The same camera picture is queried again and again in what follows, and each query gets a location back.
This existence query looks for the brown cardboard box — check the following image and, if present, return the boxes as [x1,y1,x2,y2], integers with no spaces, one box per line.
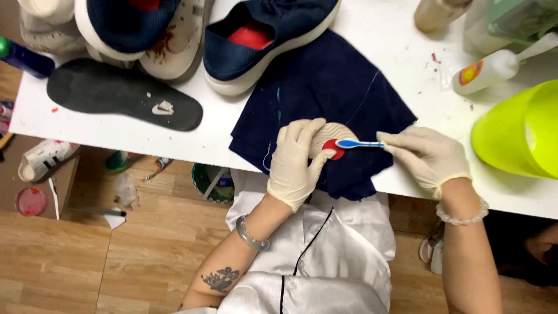
[0,135,80,220]

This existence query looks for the white squeeze bottle orange label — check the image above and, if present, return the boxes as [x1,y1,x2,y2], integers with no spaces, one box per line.
[452,33,558,96]

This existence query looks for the navy blue cloth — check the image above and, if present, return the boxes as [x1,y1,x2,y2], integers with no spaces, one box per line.
[229,28,418,202]

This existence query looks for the beige bottle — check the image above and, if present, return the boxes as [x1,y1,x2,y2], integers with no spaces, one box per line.
[414,0,474,34]

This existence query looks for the white bead bracelet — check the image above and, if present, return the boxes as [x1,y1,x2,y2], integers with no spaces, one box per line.
[435,197,490,227]

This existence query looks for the green woven basket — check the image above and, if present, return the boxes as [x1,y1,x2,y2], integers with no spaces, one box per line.
[191,163,235,204]

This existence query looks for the grey jade bangle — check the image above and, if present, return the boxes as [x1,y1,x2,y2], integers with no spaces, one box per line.
[235,214,271,253]

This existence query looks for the person's left hand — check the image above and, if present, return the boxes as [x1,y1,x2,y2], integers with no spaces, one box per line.
[266,118,338,213]

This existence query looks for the grey white sneaker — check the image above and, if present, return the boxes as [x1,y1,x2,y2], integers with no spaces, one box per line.
[17,0,90,57]

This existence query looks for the beige insole with red spot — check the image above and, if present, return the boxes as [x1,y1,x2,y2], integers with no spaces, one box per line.
[309,122,361,161]

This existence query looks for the pink white shoes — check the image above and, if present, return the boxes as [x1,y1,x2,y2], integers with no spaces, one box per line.
[418,218,446,275]

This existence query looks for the person's right hand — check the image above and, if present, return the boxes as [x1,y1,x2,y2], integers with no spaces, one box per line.
[377,126,473,200]

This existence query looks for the white satin garment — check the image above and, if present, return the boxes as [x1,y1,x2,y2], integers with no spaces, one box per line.
[174,168,397,314]

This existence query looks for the small squeezed tube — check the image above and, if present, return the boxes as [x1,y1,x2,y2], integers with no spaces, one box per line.
[142,157,174,183]

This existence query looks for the lime green plastic basin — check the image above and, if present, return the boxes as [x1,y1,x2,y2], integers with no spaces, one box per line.
[470,79,558,181]

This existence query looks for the black shoe insole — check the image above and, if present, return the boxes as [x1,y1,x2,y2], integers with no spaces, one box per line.
[46,58,204,132]

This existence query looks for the blue bottle green cap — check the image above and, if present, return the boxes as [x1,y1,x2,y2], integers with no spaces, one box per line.
[0,37,56,79]

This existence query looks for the black pen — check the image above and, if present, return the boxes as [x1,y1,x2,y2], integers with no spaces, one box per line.
[70,207,127,218]

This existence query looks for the crumpled clear plastic bag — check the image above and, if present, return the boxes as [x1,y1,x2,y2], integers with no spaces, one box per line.
[113,172,140,211]

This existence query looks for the green transparent container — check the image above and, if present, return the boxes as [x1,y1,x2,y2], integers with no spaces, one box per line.
[486,0,558,47]

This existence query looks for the white sneaker black stripes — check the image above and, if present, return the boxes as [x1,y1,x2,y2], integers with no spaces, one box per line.
[17,140,82,183]

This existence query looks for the navy knit shoe red insole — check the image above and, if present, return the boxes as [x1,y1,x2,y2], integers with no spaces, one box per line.
[203,0,341,97]
[74,0,182,62]

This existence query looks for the blue white toothbrush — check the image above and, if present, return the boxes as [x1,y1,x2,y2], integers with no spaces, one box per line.
[335,138,387,150]

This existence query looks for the round pink lid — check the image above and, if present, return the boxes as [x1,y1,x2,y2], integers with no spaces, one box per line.
[14,187,49,217]

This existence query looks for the white stained sneaker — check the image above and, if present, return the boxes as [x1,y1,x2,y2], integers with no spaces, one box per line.
[85,0,215,84]

